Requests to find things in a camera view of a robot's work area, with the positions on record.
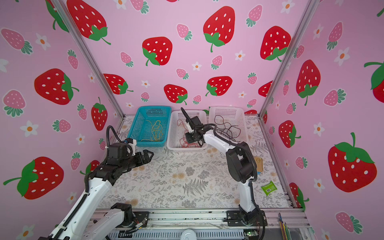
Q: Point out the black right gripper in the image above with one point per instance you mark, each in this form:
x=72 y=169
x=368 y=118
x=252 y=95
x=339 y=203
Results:
x=188 y=137

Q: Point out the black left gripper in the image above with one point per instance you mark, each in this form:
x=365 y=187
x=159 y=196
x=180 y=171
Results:
x=147 y=159

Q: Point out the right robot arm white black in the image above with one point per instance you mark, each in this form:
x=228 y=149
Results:
x=241 y=165

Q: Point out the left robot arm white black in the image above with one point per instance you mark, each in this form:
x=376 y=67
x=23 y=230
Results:
x=121 y=158

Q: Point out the white basket middle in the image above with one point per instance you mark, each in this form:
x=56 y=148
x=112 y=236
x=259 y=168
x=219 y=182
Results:
x=176 y=140

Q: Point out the white basket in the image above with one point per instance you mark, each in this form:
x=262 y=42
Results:
x=230 y=122
x=176 y=140

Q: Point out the teal plastic basket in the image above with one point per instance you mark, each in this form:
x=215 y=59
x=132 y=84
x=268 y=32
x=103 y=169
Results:
x=150 y=126

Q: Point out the white basket right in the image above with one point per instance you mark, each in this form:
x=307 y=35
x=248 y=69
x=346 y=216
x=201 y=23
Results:
x=230 y=122

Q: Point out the green wipes packet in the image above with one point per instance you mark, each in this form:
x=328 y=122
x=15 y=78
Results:
x=269 y=188

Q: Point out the coloured pencils bundle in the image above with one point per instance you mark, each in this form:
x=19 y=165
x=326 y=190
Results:
x=284 y=228

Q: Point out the aluminium corner post left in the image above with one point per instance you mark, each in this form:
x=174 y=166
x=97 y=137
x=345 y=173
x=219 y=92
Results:
x=78 y=38

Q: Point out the aluminium corner post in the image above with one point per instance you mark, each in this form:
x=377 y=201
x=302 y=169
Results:
x=300 y=30
x=78 y=38

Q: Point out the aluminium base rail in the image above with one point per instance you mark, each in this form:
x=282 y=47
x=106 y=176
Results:
x=89 y=224

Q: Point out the aluminium corner post right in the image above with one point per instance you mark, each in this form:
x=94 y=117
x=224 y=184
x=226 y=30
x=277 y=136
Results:
x=300 y=30

